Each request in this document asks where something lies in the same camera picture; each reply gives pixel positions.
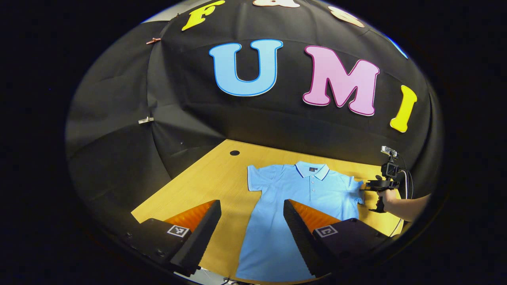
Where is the black backdrop cloth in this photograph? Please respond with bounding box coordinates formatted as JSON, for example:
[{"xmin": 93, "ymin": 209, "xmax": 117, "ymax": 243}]
[{"xmin": 65, "ymin": 0, "xmax": 444, "ymax": 238}]

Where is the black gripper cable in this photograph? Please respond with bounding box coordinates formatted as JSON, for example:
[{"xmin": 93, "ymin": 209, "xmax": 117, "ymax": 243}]
[{"xmin": 396, "ymin": 152, "xmax": 414, "ymax": 200}]

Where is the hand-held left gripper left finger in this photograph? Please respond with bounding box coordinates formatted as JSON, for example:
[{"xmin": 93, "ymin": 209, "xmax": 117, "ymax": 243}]
[{"xmin": 127, "ymin": 199, "xmax": 222, "ymax": 277}]

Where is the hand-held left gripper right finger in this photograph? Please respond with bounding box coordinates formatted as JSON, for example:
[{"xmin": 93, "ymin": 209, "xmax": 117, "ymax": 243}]
[{"xmin": 283, "ymin": 199, "xmax": 391, "ymax": 277}]

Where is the light blue T-shirt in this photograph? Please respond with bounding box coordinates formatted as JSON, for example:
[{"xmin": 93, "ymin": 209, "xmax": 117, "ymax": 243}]
[{"xmin": 235, "ymin": 161, "xmax": 366, "ymax": 282}]

